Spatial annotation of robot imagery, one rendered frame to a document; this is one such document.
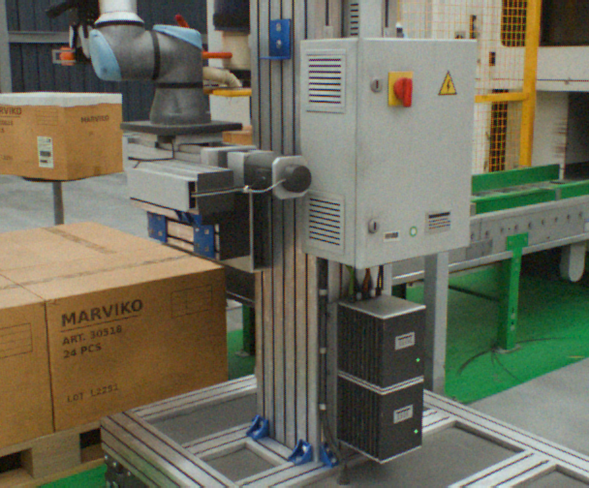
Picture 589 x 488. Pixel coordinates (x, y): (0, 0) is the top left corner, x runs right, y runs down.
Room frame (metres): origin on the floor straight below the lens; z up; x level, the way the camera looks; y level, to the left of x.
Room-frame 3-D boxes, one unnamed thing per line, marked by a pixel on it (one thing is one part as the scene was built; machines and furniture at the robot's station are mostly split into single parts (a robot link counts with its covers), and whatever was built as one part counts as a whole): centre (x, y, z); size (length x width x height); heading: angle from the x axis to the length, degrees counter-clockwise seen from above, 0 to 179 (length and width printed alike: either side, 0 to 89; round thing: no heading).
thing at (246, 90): (2.82, 0.10, 1.10); 0.34 x 0.10 x 0.05; 128
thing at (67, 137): (4.32, 1.25, 0.82); 0.60 x 0.40 x 0.40; 58
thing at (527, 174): (3.94, -0.76, 0.60); 1.60 x 0.10 x 0.09; 128
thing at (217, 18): (2.89, 0.16, 1.32); 0.23 x 0.23 x 0.04
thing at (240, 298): (2.78, 0.28, 0.48); 0.70 x 0.03 x 0.15; 38
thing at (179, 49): (2.08, 0.29, 1.20); 0.13 x 0.12 x 0.14; 113
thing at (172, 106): (2.08, 0.28, 1.09); 0.15 x 0.15 x 0.10
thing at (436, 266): (2.75, -0.48, 0.50); 0.07 x 0.07 x 1.00; 38
